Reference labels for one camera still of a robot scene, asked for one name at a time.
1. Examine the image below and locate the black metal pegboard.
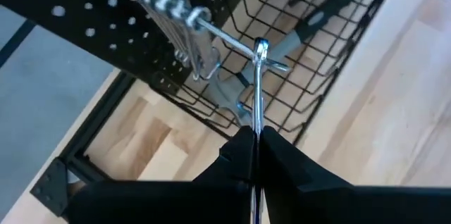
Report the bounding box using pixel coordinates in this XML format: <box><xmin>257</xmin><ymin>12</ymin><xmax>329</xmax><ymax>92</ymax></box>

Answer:
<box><xmin>0</xmin><ymin>0</ymin><xmax>261</xmax><ymax>94</ymax></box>

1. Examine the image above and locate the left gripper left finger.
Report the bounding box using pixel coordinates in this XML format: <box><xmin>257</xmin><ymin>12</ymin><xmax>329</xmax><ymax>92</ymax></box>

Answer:
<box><xmin>68</xmin><ymin>125</ymin><xmax>258</xmax><ymax>224</ymax></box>

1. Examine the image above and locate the black wire basket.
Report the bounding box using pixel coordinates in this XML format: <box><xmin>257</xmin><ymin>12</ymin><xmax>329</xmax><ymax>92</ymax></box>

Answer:
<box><xmin>151</xmin><ymin>0</ymin><xmax>402</xmax><ymax>146</ymax></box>

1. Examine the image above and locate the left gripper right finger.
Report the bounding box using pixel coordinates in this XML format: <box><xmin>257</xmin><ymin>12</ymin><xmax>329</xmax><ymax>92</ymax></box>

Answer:
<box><xmin>260</xmin><ymin>125</ymin><xmax>451</xmax><ymax>224</ymax></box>

